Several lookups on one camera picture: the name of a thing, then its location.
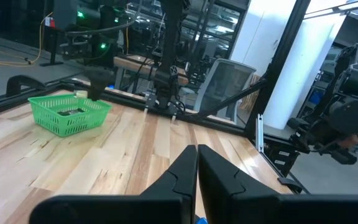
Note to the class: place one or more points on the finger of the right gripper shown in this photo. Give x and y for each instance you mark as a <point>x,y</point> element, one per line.
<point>93,82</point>
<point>106,77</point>

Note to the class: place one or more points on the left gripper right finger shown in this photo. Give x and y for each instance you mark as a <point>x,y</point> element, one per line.
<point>222,186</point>

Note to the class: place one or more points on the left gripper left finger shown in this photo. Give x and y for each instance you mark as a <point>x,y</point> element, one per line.
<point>179,186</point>

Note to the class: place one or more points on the gold nail polish bottle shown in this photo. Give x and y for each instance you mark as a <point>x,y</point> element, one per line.
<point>80,94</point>

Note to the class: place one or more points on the clear nail polish bottle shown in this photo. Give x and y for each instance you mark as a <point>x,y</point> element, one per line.
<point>70,112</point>

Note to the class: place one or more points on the blue nail polish bottle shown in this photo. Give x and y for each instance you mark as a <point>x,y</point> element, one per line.
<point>202,221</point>

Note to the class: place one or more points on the black background robot arm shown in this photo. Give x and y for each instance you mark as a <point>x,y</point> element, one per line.
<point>350,118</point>

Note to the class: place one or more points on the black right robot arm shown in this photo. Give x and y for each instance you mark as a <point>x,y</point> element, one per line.
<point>169,46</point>

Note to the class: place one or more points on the wooden background table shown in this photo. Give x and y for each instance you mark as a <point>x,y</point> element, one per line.
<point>129,63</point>

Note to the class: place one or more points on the green plastic basket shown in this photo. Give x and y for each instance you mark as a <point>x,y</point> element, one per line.
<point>73,124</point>

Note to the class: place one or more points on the grey mesh office chair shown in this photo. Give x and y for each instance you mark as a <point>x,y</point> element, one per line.
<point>225,84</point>

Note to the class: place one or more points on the white square pillar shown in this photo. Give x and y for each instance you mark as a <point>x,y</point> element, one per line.
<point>309,62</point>

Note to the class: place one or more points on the black aluminium table frame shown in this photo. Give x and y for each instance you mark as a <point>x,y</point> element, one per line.
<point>278,62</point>

